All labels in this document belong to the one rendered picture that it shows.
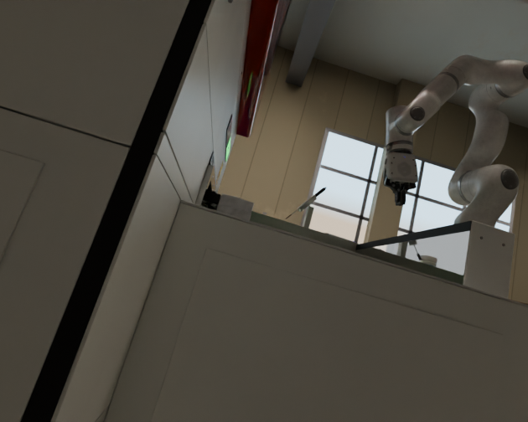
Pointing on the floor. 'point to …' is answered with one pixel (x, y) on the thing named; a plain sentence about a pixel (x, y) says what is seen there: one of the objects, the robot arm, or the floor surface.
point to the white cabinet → (314, 337)
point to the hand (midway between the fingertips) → (400, 198)
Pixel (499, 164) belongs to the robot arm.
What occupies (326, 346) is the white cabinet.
